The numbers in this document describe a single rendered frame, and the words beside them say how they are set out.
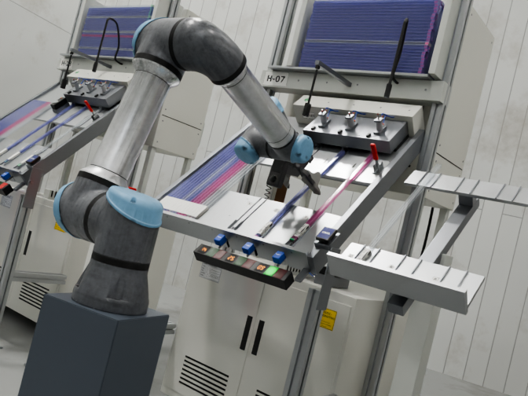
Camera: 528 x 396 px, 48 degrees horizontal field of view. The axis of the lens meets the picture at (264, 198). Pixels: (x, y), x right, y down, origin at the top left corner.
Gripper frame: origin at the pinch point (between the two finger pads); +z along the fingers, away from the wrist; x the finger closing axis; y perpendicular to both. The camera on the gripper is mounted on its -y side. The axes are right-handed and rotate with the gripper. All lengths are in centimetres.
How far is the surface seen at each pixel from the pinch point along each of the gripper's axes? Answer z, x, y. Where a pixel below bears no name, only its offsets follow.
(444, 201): 49, -21, 44
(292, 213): -1.8, -2.8, -9.7
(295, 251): -7.6, -15.6, -25.4
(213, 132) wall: 172, 261, 166
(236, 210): -2.9, 16.0, -14.2
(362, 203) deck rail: 0.6, -21.1, 0.7
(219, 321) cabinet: 37, 29, -37
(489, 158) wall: 208, 35, 213
